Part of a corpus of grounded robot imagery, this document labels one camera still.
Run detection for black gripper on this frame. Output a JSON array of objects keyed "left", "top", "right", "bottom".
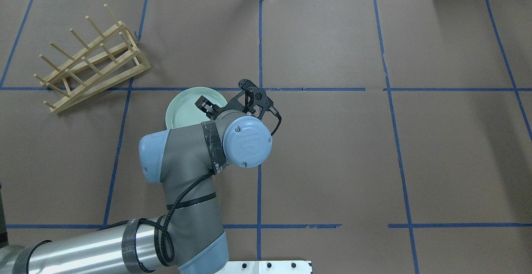
[{"left": 195, "top": 95, "right": 250, "bottom": 121}]

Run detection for light green plate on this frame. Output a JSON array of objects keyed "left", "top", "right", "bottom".
[{"left": 165, "top": 87, "right": 227, "bottom": 129}]

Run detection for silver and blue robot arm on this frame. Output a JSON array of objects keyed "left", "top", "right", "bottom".
[{"left": 1, "top": 95, "right": 280, "bottom": 274}]

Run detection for wooden dish rack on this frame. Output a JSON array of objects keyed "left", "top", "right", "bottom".
[{"left": 33, "top": 4, "right": 151, "bottom": 114}]

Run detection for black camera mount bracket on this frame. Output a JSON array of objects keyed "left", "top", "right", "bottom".
[{"left": 238, "top": 79, "right": 282, "bottom": 120}]

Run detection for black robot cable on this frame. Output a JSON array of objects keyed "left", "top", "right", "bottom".
[{"left": 96, "top": 110, "right": 283, "bottom": 266}]

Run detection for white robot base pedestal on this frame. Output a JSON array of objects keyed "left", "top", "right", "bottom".
[{"left": 217, "top": 260, "right": 313, "bottom": 274}]

